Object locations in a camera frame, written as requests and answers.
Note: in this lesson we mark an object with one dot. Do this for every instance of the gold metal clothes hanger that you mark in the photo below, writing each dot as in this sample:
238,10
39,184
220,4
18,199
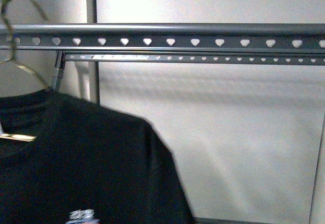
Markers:
12,57

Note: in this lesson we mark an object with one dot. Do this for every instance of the grey rack side brace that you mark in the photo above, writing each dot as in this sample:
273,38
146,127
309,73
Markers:
58,70

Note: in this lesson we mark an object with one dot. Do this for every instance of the grey perforated front rack rail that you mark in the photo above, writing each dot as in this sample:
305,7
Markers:
200,37

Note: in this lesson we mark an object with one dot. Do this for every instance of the grey perforated rear rack rail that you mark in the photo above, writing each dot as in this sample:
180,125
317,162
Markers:
241,60

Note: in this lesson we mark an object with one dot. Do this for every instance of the grey perforated rack rail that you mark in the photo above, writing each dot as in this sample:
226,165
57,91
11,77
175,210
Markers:
241,60
200,37

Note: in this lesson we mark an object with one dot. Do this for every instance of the black t-shirt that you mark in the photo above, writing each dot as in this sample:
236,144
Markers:
87,164

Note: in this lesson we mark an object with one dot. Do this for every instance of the white clothing neck label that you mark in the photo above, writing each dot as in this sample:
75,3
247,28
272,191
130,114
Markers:
15,137

